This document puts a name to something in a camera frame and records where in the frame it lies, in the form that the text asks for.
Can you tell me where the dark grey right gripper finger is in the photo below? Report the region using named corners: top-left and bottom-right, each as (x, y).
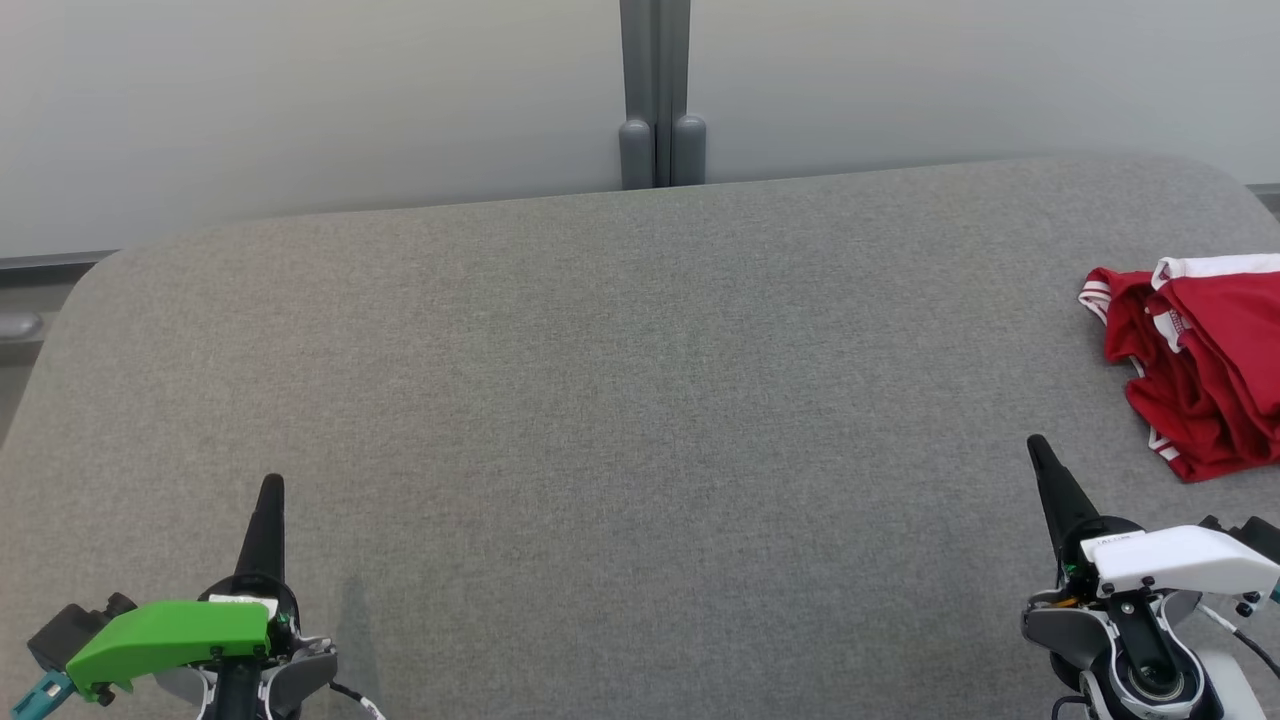
top-left (1027, 434), bottom-right (1101, 561)

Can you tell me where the red white basketball jersey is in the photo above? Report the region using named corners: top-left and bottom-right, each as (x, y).
top-left (1078, 253), bottom-right (1280, 484)

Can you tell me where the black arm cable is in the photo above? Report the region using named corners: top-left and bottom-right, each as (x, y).
top-left (1195, 600), bottom-right (1280, 681)
top-left (330, 680), bottom-right (386, 720)

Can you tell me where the dark grey wall rail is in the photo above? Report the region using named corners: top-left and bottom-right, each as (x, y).
top-left (0, 250), bottom-right (121, 276)

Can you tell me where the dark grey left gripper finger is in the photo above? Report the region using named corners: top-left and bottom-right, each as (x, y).
top-left (233, 474), bottom-right (287, 591)

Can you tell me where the teal left cable connector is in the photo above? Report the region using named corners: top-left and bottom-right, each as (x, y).
top-left (10, 668), bottom-right (76, 720)

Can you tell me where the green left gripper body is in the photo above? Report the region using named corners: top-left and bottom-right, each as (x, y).
top-left (65, 575), bottom-right (301, 701)

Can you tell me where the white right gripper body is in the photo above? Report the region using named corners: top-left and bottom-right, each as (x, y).
top-left (1060, 515), bottom-right (1280, 601)

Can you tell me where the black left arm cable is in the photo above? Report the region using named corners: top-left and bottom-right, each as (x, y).
top-left (330, 680), bottom-right (386, 720)

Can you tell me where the grey partition post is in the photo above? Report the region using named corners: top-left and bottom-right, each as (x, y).
top-left (618, 0), bottom-right (707, 191)

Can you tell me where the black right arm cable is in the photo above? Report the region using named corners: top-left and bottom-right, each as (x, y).
top-left (1195, 600), bottom-right (1280, 681)

